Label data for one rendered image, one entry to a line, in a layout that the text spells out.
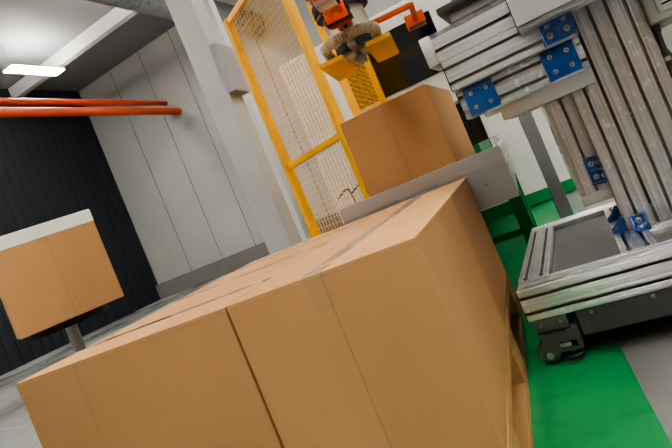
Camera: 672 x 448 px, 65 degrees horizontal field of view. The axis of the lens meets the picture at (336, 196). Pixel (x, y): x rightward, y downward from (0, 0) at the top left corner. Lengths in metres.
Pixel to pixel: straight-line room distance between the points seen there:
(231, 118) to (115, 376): 2.16
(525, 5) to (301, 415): 1.09
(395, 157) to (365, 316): 1.33
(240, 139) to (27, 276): 1.38
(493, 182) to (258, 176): 1.50
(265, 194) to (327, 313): 2.19
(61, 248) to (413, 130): 1.51
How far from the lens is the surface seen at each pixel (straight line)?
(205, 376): 1.13
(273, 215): 3.12
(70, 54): 13.57
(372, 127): 2.23
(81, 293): 2.41
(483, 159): 2.12
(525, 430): 1.34
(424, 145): 2.18
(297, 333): 1.01
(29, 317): 2.40
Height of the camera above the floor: 0.65
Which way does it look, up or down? 1 degrees up
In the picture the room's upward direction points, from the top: 23 degrees counter-clockwise
